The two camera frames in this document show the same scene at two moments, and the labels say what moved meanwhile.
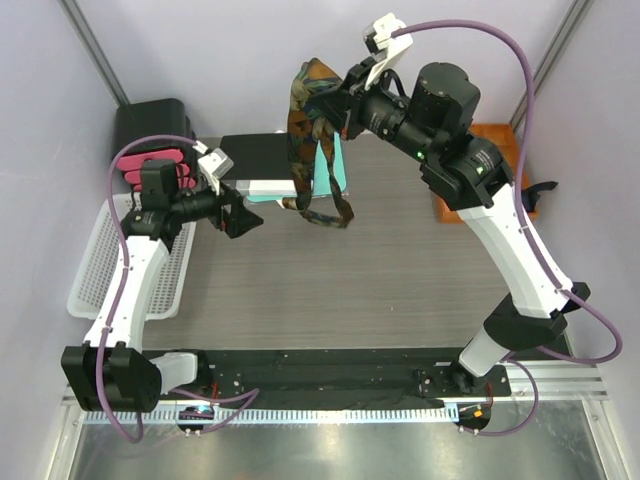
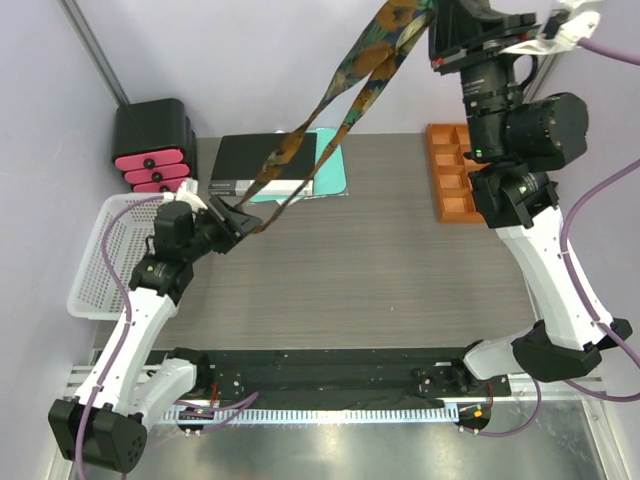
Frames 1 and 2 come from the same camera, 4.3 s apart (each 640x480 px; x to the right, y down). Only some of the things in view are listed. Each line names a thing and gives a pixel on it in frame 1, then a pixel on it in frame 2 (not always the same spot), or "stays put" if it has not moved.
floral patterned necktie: [305, 131] -> [385, 44]
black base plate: [341, 374] stays put
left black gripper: [238, 222] -> [230, 235]
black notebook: [263, 164] stays put
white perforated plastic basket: [94, 272] stays put
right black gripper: [334, 104] -> [468, 29]
